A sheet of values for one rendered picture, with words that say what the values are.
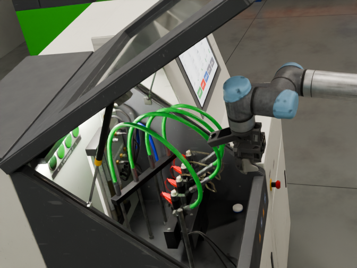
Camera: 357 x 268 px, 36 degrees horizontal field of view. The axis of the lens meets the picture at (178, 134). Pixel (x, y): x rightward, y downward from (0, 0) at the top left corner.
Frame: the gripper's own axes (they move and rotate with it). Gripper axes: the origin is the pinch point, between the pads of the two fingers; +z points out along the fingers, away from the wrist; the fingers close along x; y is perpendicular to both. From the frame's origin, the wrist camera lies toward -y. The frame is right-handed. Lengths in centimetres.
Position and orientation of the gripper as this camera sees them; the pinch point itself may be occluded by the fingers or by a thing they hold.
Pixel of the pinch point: (243, 170)
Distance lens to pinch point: 170.1
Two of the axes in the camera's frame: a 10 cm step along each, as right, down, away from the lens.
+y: 9.3, 0.9, -3.6
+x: 3.1, -7.1, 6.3
